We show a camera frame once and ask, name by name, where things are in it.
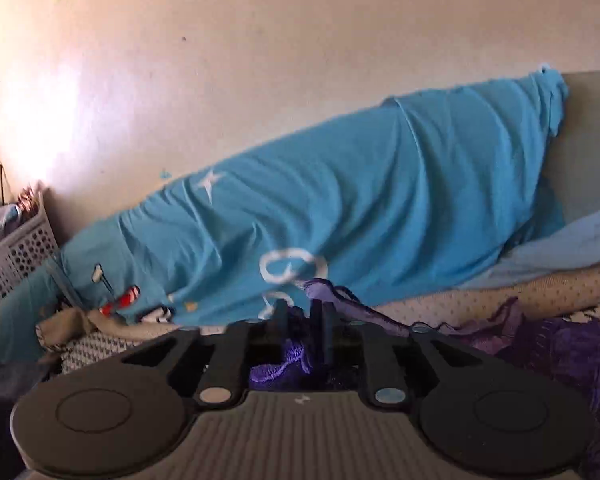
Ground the white perforated basket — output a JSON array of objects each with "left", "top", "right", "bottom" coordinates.
[{"left": 0, "top": 187, "right": 61, "bottom": 306}]

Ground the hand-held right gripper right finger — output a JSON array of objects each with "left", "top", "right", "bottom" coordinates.
[{"left": 310, "top": 299, "right": 481, "bottom": 406}]

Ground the blue printed bed cushion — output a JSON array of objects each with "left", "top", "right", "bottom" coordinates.
[{"left": 457, "top": 57, "right": 600, "bottom": 291}]

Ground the purple patterned garment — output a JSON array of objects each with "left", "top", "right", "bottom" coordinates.
[{"left": 250, "top": 277, "right": 600, "bottom": 480}]

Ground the khaki crumpled cloth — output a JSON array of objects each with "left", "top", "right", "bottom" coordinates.
[{"left": 35, "top": 307, "right": 131, "bottom": 356}]

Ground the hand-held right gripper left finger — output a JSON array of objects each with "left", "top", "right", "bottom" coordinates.
[{"left": 122, "top": 299, "right": 293, "bottom": 406}]

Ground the grey padded bed rail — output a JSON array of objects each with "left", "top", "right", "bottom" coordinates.
[{"left": 542, "top": 70, "right": 600, "bottom": 226}]

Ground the blue cartoon bedsheet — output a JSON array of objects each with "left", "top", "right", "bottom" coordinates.
[{"left": 55, "top": 65, "right": 571, "bottom": 326}]

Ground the houndstooth bed cover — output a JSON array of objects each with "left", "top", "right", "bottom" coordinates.
[{"left": 60, "top": 297, "right": 600, "bottom": 376}]

